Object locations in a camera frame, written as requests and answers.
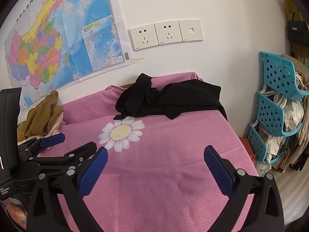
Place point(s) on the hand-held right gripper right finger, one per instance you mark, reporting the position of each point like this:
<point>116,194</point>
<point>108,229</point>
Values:
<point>217,171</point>

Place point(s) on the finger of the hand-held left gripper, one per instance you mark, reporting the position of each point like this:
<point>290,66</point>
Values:
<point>82,149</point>
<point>54,140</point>

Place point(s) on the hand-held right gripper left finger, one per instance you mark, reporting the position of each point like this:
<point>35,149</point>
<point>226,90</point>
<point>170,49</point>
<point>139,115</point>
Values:
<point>94,171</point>

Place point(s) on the black garment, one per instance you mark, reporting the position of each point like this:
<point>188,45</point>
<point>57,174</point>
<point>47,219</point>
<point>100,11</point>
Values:
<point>181,96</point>

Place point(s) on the beige clothes bundle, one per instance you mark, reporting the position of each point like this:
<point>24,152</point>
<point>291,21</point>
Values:
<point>301,70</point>

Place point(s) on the person's left hand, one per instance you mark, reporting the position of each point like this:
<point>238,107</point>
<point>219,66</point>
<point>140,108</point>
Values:
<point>17,212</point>

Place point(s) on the brown garment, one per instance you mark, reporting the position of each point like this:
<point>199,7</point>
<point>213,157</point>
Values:
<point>41,116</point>

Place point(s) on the orange bag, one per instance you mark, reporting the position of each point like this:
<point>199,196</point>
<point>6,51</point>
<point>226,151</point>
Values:
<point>248,147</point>

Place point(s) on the blue plastic stacking basket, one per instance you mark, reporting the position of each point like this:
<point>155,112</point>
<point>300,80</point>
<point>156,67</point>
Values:
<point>257,145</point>
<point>269,116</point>
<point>277,75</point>

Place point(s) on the pink daisy print blanket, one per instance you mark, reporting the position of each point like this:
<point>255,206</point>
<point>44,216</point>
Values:
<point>169,149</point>

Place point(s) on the blue plastic basket rack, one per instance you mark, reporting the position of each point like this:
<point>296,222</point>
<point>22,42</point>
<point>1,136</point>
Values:
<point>289,149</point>

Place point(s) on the white plastic bags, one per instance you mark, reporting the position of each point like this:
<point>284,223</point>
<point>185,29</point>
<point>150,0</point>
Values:
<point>293,113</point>

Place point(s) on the beige tape strip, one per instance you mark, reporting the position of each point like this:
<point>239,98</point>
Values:
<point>136,60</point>

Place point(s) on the black handbag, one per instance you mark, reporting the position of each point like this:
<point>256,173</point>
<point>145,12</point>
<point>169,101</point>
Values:
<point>298,32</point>

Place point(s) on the yellow hanging garment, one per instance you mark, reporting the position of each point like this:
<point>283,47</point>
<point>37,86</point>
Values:
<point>291,7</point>

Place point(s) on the colourful wall map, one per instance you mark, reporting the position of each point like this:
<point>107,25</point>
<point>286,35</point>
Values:
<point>48,41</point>

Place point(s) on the white wall socket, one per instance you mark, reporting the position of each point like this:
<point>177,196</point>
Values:
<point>168,32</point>
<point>143,37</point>

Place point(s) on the white wall data port plate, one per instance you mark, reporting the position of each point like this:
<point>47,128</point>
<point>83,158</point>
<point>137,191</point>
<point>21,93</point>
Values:
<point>190,30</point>

